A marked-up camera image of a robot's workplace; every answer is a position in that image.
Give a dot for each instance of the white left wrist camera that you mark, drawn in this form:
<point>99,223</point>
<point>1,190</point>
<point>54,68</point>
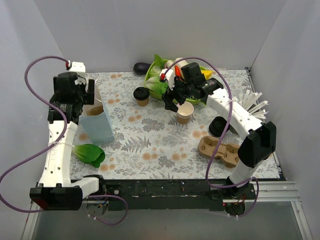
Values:
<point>77,67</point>

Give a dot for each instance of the green plastic vegetable tray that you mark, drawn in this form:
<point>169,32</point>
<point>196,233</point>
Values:
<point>155,70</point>

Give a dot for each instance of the stack of pulp cup carriers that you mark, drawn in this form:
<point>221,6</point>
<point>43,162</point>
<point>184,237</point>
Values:
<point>226,152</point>

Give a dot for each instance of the stack of paper cups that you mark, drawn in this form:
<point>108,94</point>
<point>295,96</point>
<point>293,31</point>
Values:
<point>184,112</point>

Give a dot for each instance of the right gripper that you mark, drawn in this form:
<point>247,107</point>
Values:
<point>175,92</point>

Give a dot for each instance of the pulp cup carrier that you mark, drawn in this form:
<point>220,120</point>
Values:
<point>94,111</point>

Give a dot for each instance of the black cup lid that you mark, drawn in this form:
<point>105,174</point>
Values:
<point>141,93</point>

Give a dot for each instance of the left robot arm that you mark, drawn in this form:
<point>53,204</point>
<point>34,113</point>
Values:
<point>55,190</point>

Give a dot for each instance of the floral table mat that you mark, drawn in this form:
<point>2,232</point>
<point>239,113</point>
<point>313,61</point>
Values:
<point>149,143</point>

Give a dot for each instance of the green lettuce head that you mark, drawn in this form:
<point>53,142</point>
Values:
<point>154,84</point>

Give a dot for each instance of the cup of white straws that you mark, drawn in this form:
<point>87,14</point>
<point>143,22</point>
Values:
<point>250,102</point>

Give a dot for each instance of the light blue paper bag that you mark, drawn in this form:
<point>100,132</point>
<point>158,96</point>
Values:
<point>99,127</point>

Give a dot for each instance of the stack of black lids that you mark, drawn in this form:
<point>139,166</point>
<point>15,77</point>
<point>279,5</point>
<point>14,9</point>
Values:
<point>217,126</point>

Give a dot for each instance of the dark purple eggplant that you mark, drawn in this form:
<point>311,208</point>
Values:
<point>141,68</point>

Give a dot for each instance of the yellow pepper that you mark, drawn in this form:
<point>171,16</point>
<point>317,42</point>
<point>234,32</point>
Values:
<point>207,74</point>

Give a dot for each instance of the napa cabbage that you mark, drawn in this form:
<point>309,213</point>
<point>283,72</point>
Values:
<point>181,63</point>

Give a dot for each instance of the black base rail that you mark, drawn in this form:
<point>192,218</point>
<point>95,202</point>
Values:
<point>163,194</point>

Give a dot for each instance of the green bok choy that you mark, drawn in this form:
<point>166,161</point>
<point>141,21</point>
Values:
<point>89,154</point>

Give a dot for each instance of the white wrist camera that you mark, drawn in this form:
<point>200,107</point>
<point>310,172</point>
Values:
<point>168,76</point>
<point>77,67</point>

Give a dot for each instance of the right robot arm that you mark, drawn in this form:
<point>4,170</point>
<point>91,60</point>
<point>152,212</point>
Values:
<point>258,138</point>

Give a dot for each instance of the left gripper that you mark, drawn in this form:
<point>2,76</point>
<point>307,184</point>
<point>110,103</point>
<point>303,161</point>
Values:
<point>90,91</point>

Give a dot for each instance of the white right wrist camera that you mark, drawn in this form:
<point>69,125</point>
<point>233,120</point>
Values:
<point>168,76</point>

